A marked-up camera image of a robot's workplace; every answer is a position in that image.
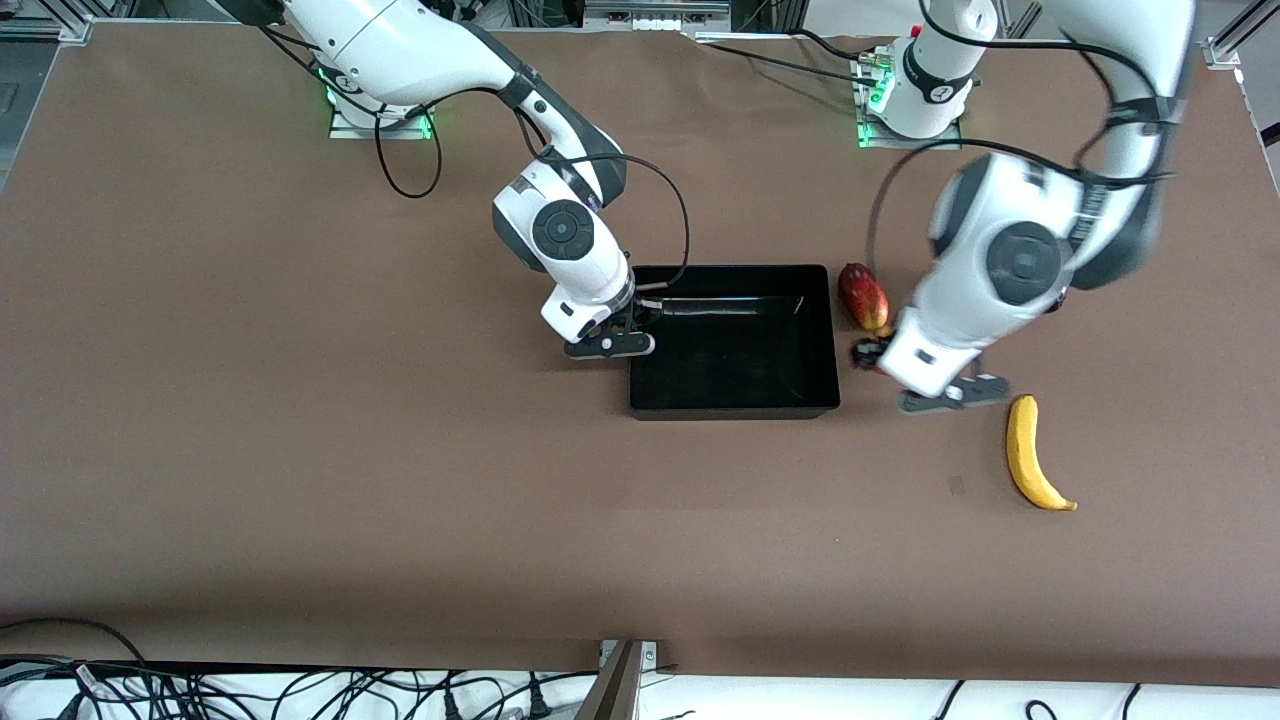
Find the red yellow mango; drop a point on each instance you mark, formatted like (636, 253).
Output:
(862, 295)

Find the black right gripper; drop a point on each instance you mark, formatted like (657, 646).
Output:
(634, 316)

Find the yellow banana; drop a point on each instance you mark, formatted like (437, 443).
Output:
(1022, 450)

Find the black plastic box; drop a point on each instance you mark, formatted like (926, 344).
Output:
(735, 365)

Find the grey metal mount bracket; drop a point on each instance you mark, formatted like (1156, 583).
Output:
(622, 685)

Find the table cover sheet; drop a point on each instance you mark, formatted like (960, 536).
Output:
(400, 520)

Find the aluminium frame profile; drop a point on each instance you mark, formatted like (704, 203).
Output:
(50, 28)
(1240, 35)

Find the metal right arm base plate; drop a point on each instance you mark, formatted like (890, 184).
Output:
(345, 128)

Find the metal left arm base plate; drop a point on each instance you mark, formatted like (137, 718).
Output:
(910, 142)

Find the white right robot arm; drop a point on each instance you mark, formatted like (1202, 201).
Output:
(565, 235)

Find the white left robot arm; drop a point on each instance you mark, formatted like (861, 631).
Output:
(1020, 260)

